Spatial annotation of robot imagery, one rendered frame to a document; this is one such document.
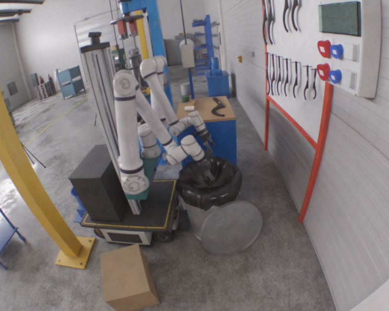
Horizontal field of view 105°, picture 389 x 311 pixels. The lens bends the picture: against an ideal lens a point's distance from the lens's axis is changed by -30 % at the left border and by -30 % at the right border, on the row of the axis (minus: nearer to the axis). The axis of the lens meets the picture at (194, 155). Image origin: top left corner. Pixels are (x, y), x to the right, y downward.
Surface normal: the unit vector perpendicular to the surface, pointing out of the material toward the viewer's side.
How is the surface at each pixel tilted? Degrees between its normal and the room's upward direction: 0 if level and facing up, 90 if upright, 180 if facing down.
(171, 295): 0
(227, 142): 90
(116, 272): 0
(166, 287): 0
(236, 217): 77
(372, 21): 90
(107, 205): 90
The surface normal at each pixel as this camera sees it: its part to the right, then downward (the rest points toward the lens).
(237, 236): 0.22, 0.28
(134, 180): 0.36, 0.52
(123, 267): -0.11, -0.84
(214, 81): 0.00, 0.53
